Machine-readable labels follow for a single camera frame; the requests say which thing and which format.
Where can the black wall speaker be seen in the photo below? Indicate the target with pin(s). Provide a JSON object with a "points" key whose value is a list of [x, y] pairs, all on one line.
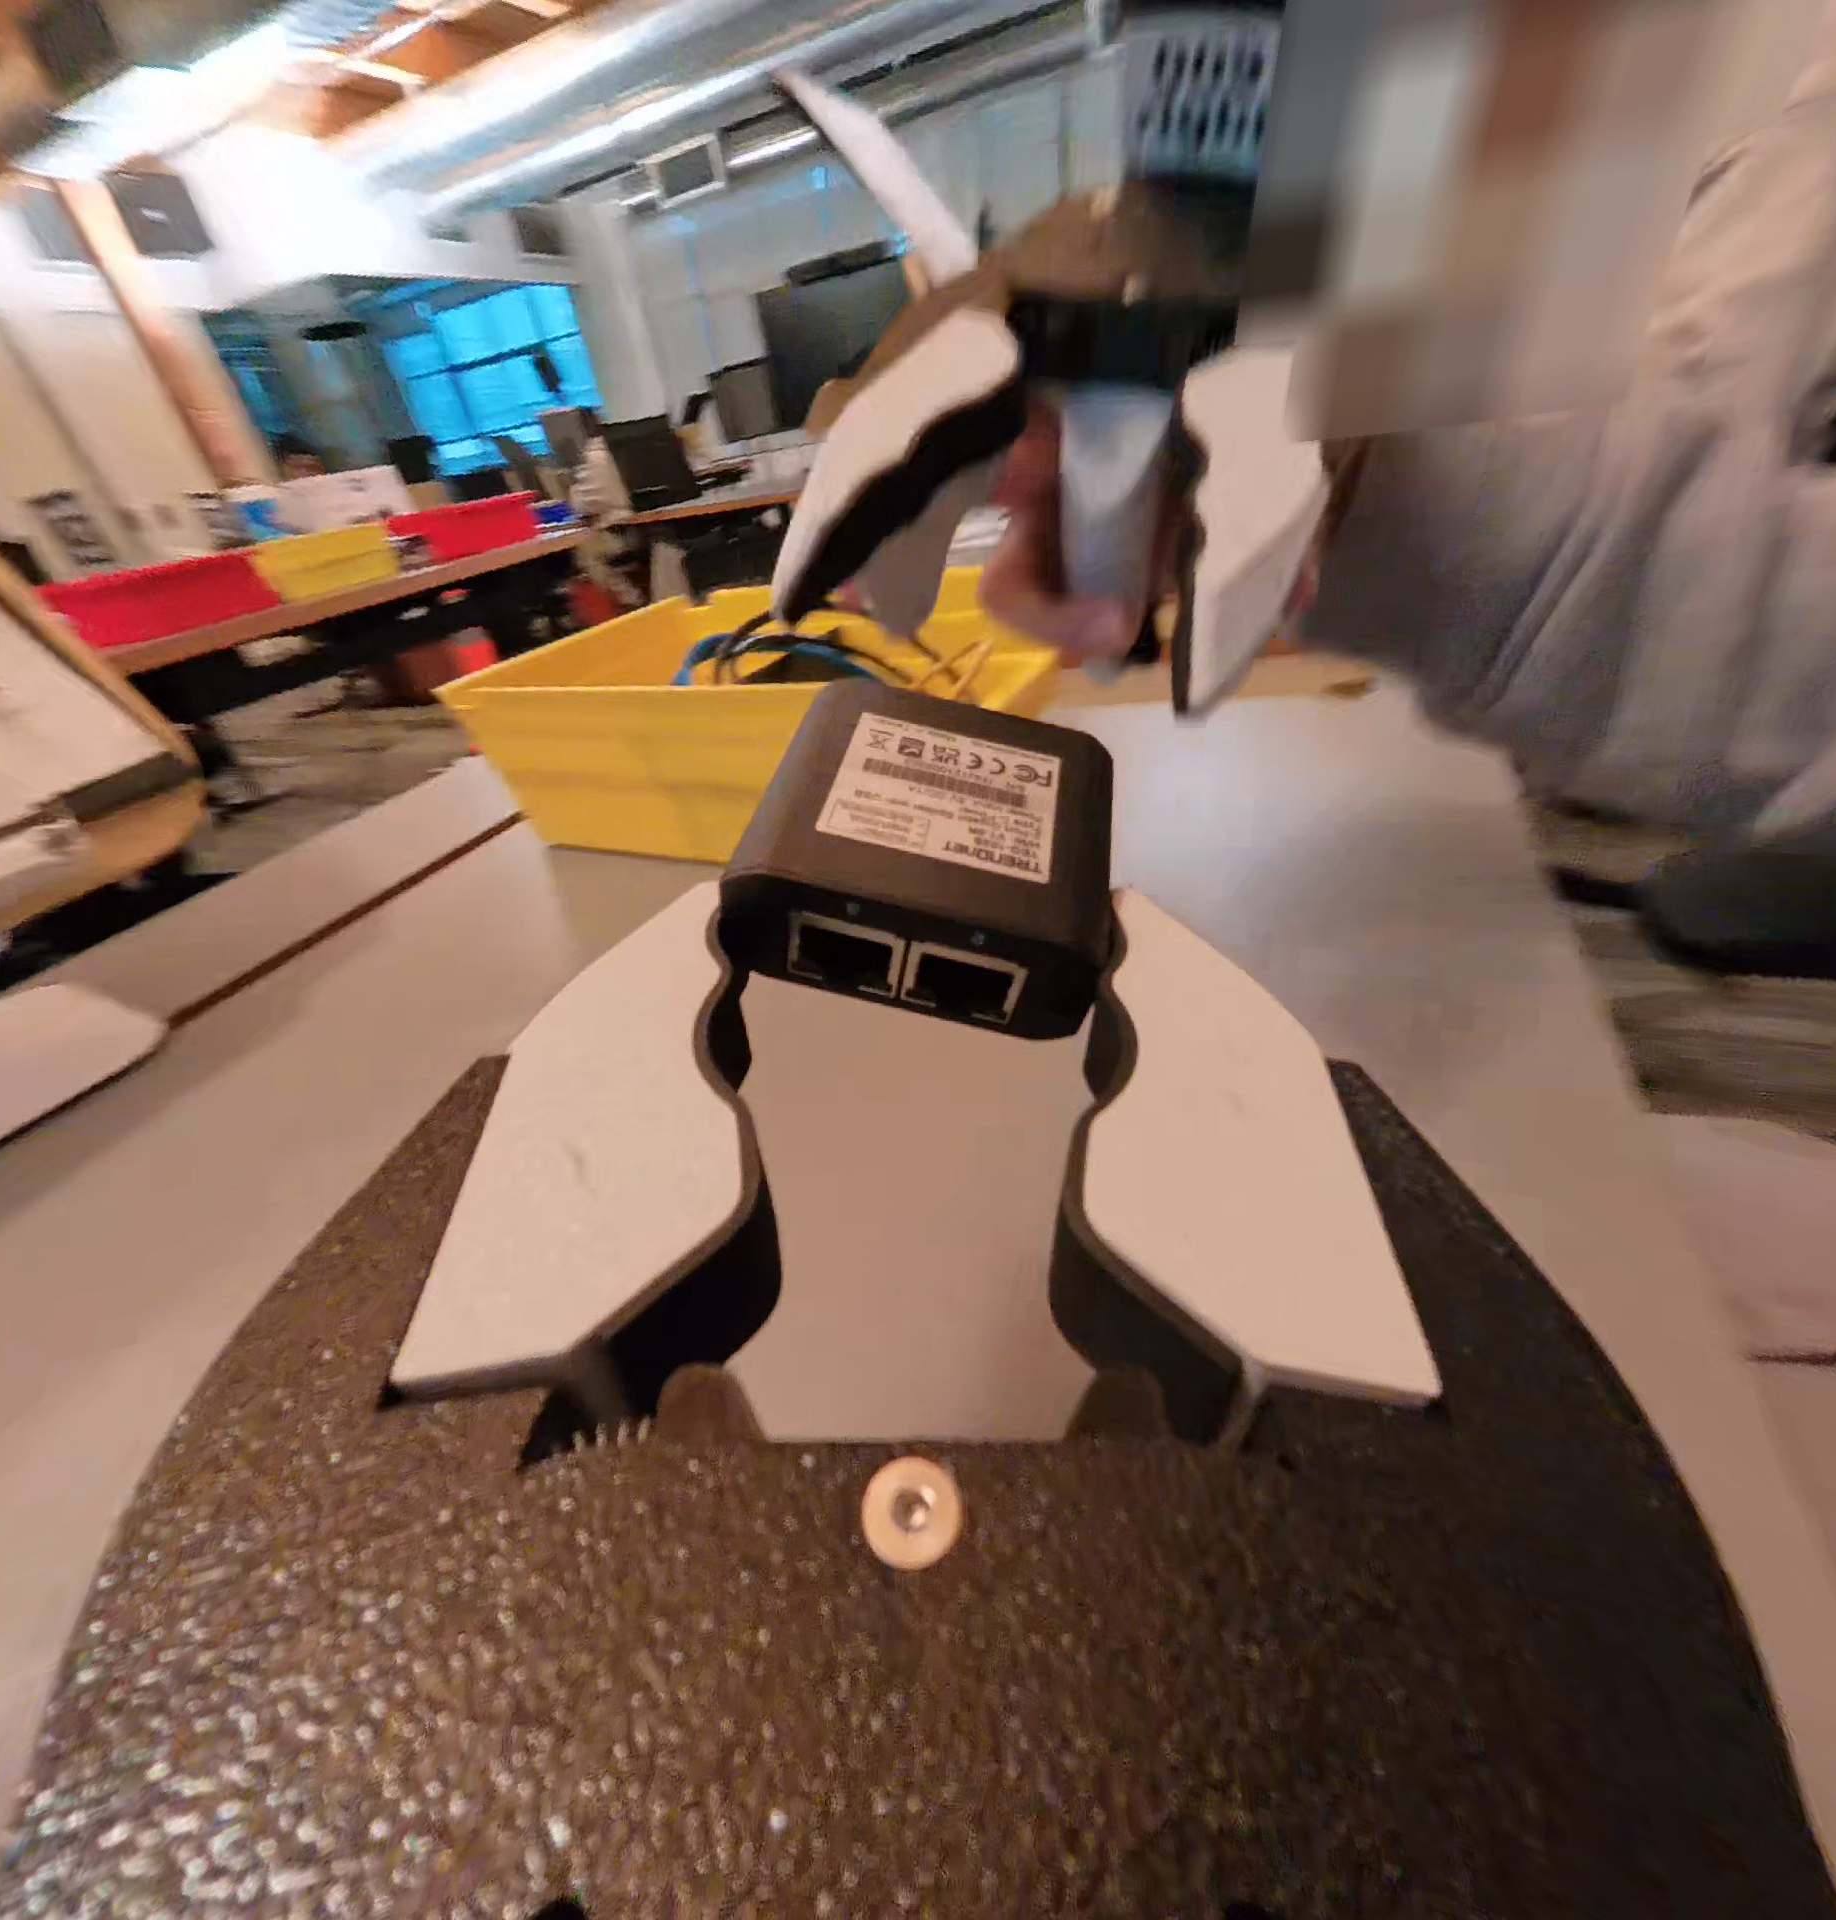
{"points": [[157, 212]]}

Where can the black network splitter box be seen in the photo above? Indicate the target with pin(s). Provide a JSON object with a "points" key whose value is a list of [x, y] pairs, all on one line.
{"points": [[932, 841]]}

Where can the grey desk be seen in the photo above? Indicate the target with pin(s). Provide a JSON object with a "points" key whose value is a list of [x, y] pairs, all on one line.
{"points": [[407, 961]]}

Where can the white stand base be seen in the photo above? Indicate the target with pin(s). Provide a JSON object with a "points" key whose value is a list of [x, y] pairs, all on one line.
{"points": [[48, 1066]]}

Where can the long wooden table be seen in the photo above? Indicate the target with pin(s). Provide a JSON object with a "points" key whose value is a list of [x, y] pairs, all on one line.
{"points": [[347, 616]]}

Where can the laminated instruction sheet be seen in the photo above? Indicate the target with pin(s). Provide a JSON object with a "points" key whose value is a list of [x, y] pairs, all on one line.
{"points": [[32, 720]]}

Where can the red plastic bin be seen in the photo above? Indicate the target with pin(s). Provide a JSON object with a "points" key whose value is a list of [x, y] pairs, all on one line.
{"points": [[461, 528], [152, 600]]}

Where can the instruction sheet on stand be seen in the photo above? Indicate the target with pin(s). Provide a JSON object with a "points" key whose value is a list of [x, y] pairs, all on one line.
{"points": [[152, 810]]}

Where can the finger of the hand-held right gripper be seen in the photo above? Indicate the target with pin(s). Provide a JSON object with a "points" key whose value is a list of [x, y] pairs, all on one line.
{"points": [[903, 421], [1248, 525]]}

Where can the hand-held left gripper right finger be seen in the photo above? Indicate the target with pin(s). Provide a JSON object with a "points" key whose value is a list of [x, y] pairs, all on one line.
{"points": [[1232, 1200]]}

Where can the large black monitor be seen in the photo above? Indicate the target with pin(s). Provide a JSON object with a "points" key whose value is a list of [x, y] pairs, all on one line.
{"points": [[827, 346]]}

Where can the small yellow plastic bin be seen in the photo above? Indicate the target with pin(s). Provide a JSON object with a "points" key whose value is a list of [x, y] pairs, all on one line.
{"points": [[325, 561]]}

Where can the person's right hand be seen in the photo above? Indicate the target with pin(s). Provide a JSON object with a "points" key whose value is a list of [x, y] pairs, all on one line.
{"points": [[1031, 556]]}

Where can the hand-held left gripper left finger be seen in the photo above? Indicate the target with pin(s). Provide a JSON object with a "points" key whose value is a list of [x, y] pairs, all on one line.
{"points": [[587, 1185]]}

